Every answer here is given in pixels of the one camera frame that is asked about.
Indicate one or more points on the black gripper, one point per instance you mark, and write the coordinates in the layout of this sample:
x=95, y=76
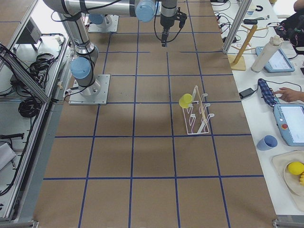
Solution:
x=165, y=22

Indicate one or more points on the yellow ikea cup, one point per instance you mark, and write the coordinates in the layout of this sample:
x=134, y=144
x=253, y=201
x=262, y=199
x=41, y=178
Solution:
x=185, y=100

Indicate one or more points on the blue cup on side table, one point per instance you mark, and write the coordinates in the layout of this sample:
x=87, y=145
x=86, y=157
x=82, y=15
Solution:
x=266, y=143

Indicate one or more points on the person's hand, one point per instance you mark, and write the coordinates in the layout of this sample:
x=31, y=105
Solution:
x=289, y=95

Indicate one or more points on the wooden mug tree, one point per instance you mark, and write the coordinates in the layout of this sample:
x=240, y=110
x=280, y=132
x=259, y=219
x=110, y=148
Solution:
x=238, y=62

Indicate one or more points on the white cylinder tube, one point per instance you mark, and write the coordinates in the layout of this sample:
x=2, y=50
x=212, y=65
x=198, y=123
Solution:
x=267, y=52

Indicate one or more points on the black power adapter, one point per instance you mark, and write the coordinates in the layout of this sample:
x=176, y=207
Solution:
x=246, y=93

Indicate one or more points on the upper blue teach pendant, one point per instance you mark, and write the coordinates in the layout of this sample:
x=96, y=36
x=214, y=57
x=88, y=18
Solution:
x=279, y=63

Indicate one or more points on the blue teach pendant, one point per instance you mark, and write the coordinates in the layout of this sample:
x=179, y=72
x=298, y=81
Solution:
x=290, y=121
x=279, y=63

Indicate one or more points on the folded plaid umbrella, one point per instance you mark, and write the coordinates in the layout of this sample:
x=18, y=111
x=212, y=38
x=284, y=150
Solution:
x=267, y=93

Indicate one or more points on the grey control box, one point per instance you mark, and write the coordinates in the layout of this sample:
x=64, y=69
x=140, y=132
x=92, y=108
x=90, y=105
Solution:
x=31, y=34

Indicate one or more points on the lower blue teach pendant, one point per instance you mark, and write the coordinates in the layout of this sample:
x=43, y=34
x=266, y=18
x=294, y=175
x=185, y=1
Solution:
x=290, y=121

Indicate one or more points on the yellow lemon toy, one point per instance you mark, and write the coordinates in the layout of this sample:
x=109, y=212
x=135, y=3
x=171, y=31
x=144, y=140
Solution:
x=295, y=168

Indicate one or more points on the beige side tray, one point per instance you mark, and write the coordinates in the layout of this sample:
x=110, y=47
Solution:
x=291, y=181

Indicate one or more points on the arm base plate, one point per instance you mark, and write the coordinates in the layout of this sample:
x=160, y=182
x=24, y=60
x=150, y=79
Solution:
x=93, y=95
x=111, y=29

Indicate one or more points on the white wire cup rack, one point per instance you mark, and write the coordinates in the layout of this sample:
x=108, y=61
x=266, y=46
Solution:
x=196, y=117

